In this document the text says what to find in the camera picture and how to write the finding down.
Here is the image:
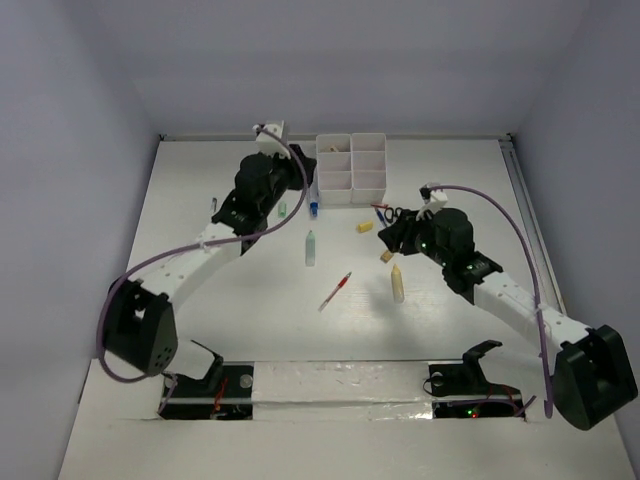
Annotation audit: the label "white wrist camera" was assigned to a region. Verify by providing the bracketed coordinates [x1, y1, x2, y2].
[253, 121, 291, 158]
[416, 182, 448, 220]

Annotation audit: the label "black handled scissors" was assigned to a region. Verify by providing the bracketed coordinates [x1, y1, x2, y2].
[383, 207, 404, 224]

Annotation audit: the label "blue gel pen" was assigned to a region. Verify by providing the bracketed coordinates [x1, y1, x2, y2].
[374, 207, 387, 228]

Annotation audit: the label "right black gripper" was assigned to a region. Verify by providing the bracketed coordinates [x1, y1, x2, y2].
[376, 207, 451, 267]

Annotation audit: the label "red gel pen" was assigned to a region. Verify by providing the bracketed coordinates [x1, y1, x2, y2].
[318, 271, 352, 312]

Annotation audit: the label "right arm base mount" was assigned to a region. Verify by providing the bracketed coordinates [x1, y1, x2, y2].
[422, 340, 525, 420]

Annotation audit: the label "left white compartment organizer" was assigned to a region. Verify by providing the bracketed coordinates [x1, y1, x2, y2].
[316, 134, 353, 208]

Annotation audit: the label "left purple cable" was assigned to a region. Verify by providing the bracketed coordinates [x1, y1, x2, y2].
[96, 124, 309, 416]

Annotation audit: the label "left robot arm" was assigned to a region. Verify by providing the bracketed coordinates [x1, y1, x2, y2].
[97, 144, 317, 378]

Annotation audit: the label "tan wooden eraser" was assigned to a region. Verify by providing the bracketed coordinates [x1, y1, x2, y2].
[380, 251, 394, 263]

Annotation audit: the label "yellow highlighter cap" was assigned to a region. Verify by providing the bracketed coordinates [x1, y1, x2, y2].
[356, 221, 374, 233]

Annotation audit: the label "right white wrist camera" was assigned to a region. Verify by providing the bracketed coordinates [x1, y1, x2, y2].
[416, 182, 448, 220]

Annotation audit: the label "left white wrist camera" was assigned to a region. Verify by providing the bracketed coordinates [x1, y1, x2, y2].
[253, 121, 291, 158]

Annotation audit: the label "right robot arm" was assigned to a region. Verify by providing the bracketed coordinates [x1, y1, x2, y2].
[378, 208, 639, 431]

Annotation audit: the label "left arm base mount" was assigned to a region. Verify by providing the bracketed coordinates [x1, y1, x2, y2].
[157, 342, 255, 421]

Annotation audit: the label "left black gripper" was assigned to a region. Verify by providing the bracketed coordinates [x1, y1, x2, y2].
[260, 145, 315, 216]

